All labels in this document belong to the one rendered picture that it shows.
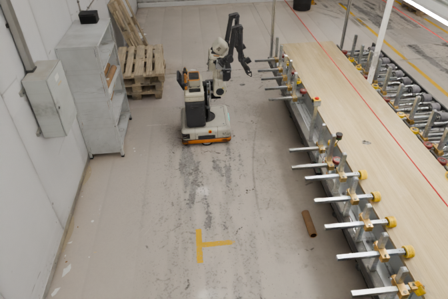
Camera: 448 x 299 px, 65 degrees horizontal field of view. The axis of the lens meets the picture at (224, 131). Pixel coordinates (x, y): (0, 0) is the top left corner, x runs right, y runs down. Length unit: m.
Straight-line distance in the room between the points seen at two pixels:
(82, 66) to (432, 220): 3.62
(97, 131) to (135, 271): 1.84
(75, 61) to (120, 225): 1.83
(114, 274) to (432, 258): 2.65
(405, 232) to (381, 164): 0.73
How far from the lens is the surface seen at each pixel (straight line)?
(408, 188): 3.30
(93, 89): 4.33
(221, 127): 4.68
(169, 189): 4.28
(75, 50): 4.15
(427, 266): 2.84
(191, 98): 4.41
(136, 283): 3.61
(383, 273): 3.04
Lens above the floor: 3.04
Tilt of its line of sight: 37 degrees down
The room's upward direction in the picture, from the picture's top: 1 degrees counter-clockwise
